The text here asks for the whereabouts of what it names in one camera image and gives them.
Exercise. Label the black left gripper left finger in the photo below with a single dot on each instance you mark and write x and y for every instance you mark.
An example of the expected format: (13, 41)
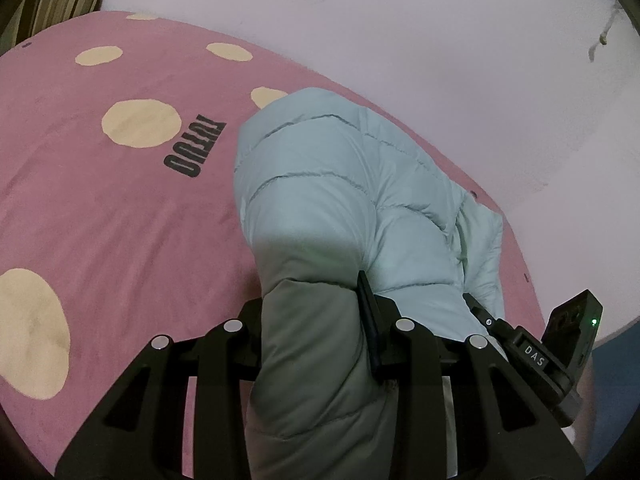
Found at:
(136, 431)

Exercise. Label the pink bedspread with cream dots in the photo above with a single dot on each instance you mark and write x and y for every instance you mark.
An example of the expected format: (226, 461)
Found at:
(119, 136)

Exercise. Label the light blue puffer jacket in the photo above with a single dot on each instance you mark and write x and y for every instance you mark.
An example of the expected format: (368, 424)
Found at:
(326, 190)

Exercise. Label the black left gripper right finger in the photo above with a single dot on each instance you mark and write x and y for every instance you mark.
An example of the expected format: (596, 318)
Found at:
(492, 406)

